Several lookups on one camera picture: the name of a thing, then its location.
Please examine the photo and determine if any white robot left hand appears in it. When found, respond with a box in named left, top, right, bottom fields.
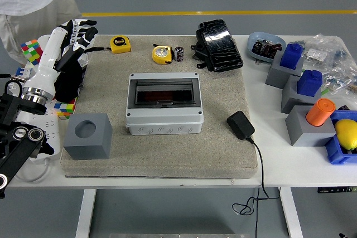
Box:
left=23, top=19, right=99, bottom=100

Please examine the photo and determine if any smoky transparent box lid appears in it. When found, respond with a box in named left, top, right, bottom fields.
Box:
left=131, top=78, right=195, bottom=108

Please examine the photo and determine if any grey electrical junction box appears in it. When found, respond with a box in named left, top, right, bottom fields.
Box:
left=125, top=72, right=205, bottom=136

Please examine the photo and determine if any white circuit breaker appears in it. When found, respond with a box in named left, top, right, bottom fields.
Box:
left=13, top=64, right=36, bottom=82

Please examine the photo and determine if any black cloth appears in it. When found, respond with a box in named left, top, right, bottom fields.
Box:
left=54, top=50, right=86, bottom=103

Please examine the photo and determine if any black table control panel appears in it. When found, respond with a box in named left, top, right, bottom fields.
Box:
left=317, top=186, right=357, bottom=194

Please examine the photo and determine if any flat colourful puzzle cube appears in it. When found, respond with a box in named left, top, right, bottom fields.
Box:
left=52, top=98, right=77, bottom=121

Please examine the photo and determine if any blue plastic bin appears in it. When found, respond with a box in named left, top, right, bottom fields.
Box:
left=324, top=109, right=357, bottom=165

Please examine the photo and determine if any white table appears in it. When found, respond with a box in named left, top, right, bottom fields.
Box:
left=0, top=34, right=357, bottom=238

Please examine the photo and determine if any grey block with round hole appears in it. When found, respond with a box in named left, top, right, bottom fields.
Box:
left=62, top=113, right=114, bottom=161

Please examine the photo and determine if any yellow lemon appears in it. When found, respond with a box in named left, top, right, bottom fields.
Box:
left=334, top=119, right=357, bottom=151

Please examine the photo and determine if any grey block holder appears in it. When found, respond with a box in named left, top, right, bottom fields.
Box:
left=281, top=75, right=324, bottom=115
left=264, top=53, right=305, bottom=90
left=284, top=105, right=337, bottom=147

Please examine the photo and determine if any yellow tape measure round face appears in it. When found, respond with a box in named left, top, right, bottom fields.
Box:
left=152, top=45, right=175, bottom=66

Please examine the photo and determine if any small black cylinder capacitor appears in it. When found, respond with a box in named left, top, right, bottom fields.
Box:
left=175, top=46, right=186, bottom=62

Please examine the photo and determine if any black power adapter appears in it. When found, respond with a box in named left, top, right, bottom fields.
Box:
left=226, top=110, right=255, bottom=140

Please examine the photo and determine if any blue plastic block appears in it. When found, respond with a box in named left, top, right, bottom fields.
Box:
left=296, top=70, right=323, bottom=97
left=279, top=43, right=305, bottom=70

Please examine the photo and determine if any grey-brown mat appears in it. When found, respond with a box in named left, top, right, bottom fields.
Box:
left=60, top=35, right=259, bottom=180

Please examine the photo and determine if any large clear bag of parts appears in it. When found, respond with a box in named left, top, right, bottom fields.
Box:
left=301, top=33, right=357, bottom=97

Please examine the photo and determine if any glossy black pouch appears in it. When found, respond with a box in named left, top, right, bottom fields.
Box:
left=190, top=19, right=244, bottom=73

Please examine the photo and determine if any small bag of white parts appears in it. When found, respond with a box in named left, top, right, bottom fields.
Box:
left=305, top=48, right=327, bottom=63

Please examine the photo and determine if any dark capacitors pile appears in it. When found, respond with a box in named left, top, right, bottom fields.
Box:
left=252, top=39, right=283, bottom=59

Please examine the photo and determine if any light blue bowl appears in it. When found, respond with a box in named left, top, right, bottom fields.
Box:
left=247, top=31, right=287, bottom=65

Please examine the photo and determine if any yellow tape measure with strap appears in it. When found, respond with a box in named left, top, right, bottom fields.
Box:
left=83, top=35, right=132, bottom=54

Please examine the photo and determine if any black adapter cord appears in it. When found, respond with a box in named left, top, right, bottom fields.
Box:
left=231, top=136, right=281, bottom=238

